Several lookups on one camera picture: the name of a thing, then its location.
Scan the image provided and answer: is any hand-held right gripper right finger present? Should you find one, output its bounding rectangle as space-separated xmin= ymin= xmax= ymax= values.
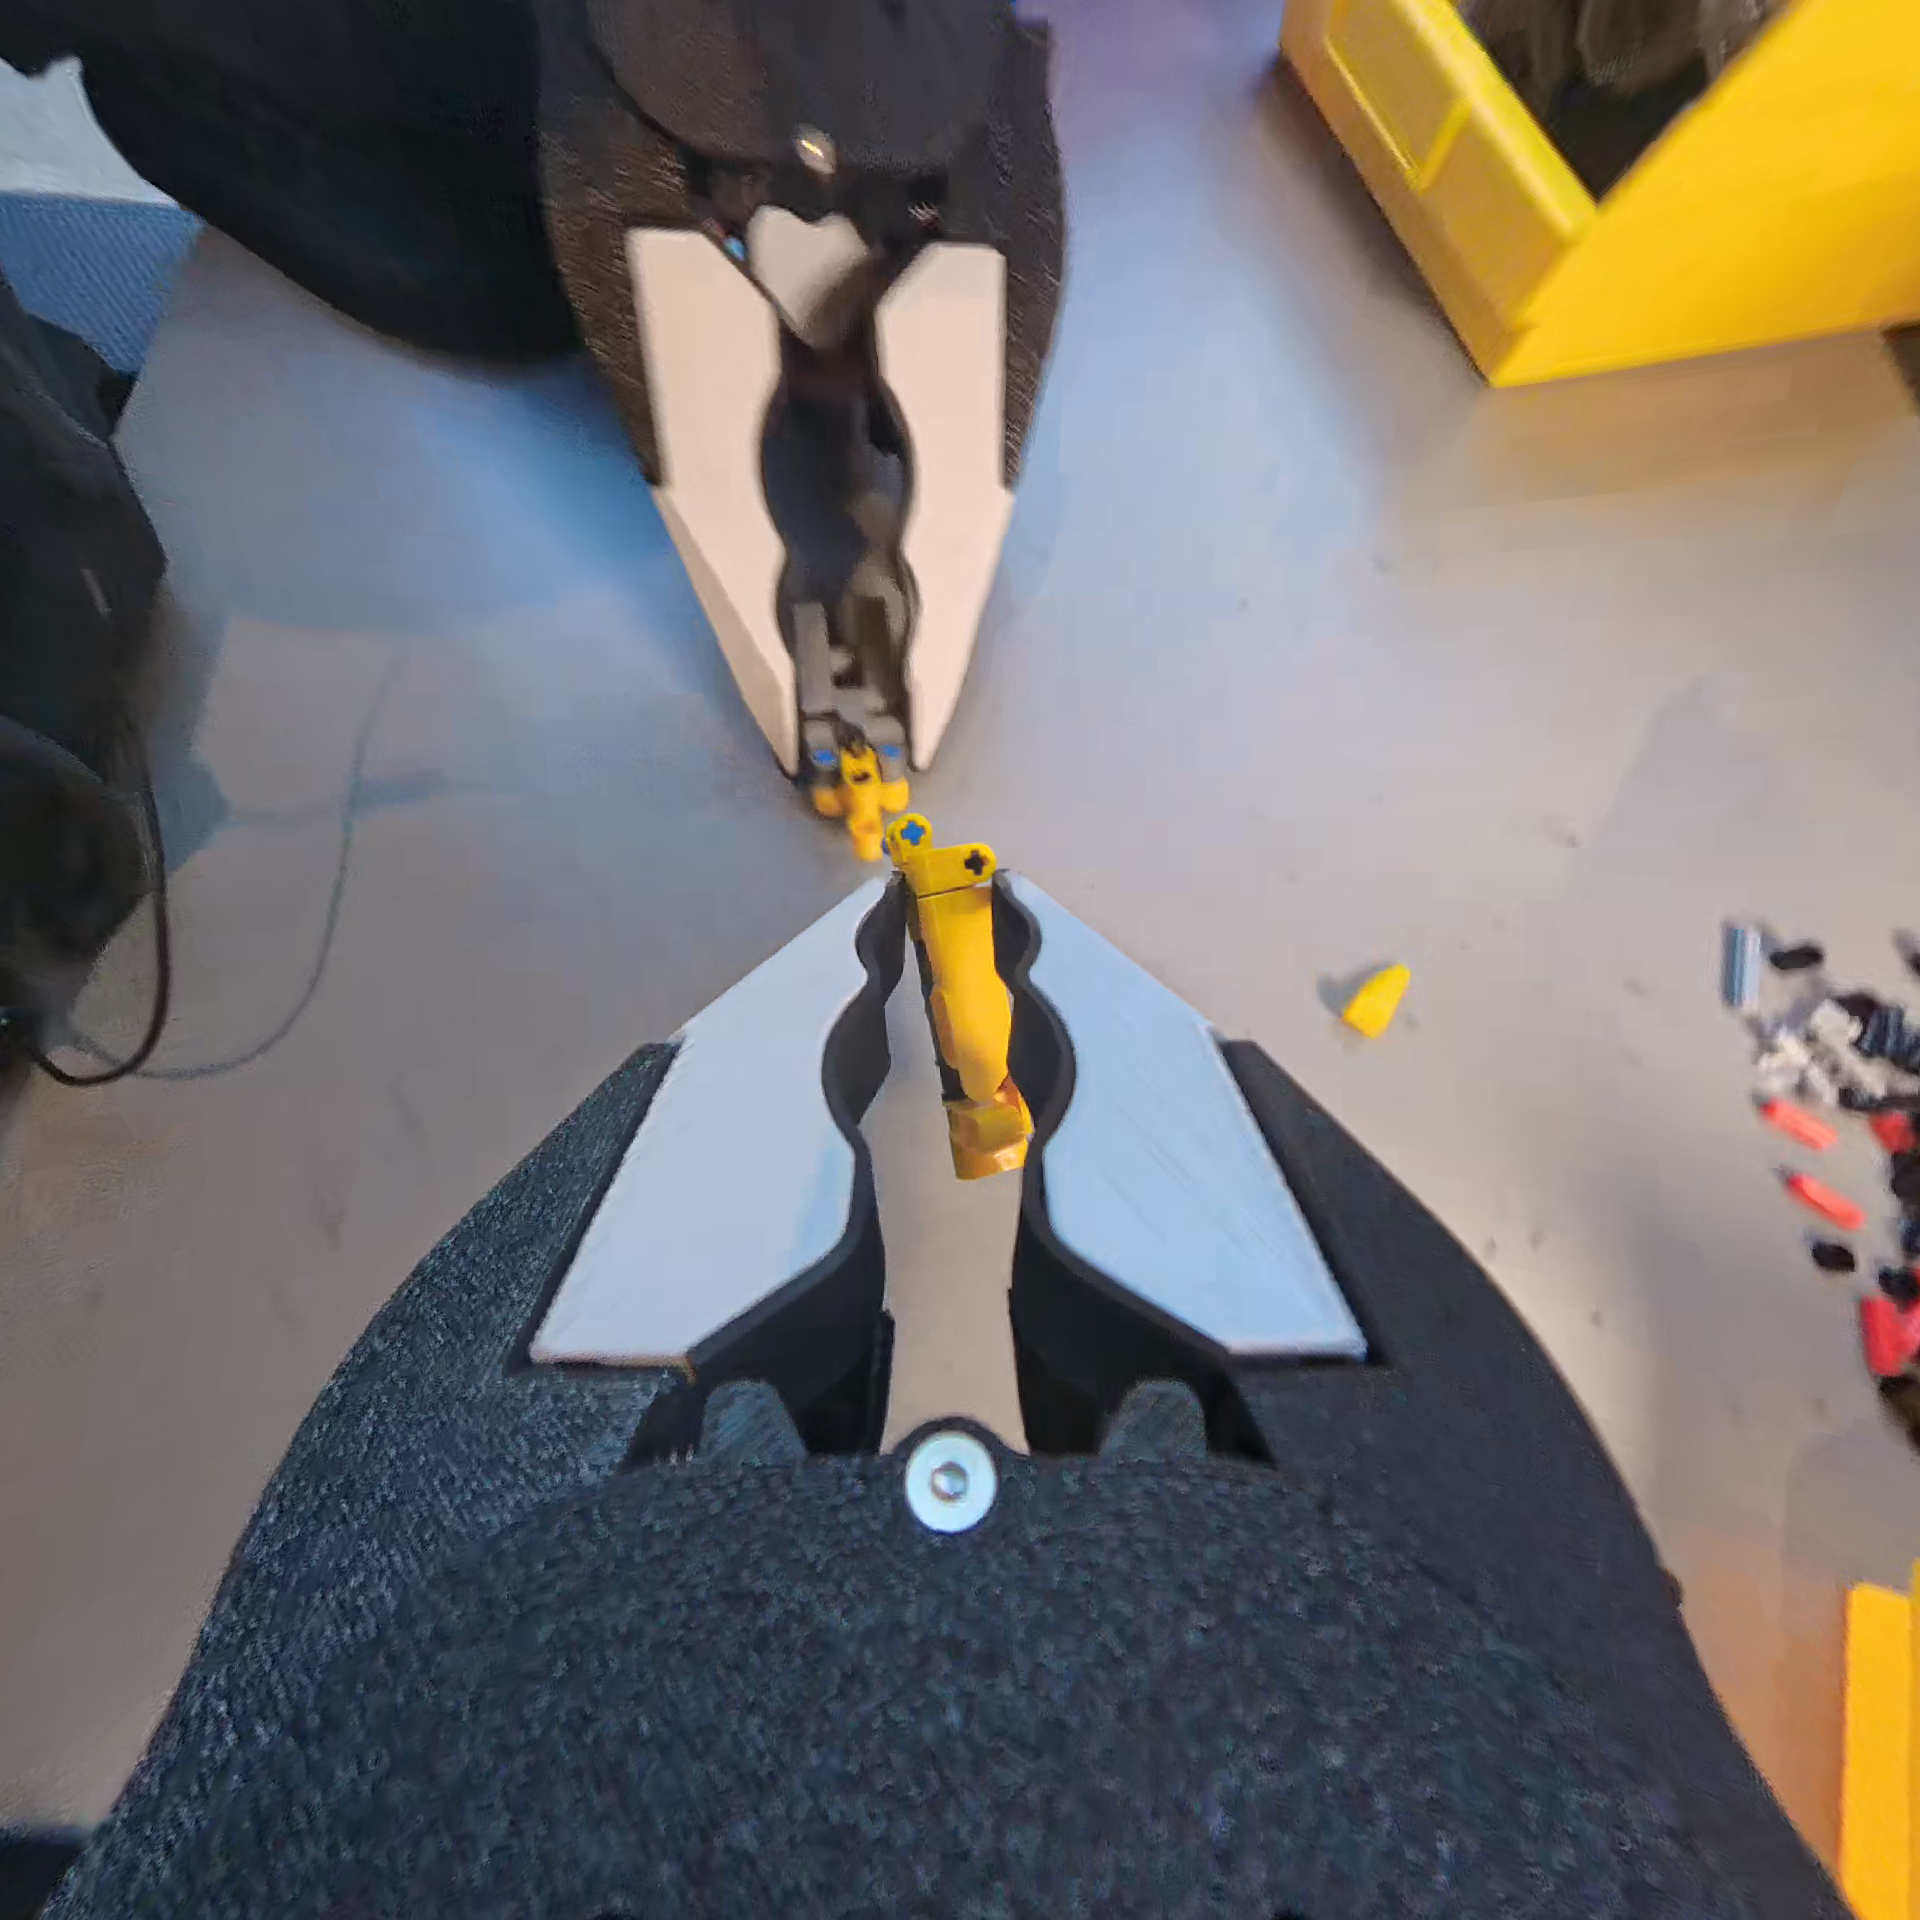
xmin=996 ymin=874 xmax=1368 ymax=1364

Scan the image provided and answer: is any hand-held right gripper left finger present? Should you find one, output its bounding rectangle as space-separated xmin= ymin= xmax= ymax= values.
xmin=528 ymin=877 xmax=909 ymax=1370

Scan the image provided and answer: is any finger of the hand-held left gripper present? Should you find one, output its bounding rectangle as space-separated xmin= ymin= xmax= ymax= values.
xmin=872 ymin=240 xmax=1020 ymax=776
xmin=623 ymin=225 xmax=812 ymax=779

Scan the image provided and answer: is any grey and yellow brick assembly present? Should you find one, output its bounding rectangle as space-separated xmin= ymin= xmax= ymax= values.
xmin=791 ymin=596 xmax=916 ymax=864

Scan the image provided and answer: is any yellow tracked brick vehicle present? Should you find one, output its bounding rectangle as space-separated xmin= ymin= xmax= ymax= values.
xmin=1463 ymin=0 xmax=1793 ymax=197

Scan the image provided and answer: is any yellow plastic parts bin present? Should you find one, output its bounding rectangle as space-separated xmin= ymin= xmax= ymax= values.
xmin=1838 ymin=1559 xmax=1920 ymax=1920

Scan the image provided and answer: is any person's left forearm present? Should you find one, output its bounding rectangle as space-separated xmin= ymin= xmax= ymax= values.
xmin=0 ymin=0 xmax=586 ymax=367

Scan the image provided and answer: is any grey desk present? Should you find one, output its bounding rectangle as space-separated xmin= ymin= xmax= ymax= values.
xmin=0 ymin=0 xmax=1920 ymax=1876

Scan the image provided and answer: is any grey fabric seat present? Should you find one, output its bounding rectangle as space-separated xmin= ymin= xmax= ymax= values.
xmin=0 ymin=59 xmax=204 ymax=377

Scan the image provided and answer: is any pile of small brick pins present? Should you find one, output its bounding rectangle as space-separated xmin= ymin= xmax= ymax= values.
xmin=1717 ymin=919 xmax=1920 ymax=1450

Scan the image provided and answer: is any person's black hoodie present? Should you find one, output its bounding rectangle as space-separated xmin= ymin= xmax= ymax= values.
xmin=0 ymin=277 xmax=169 ymax=1081

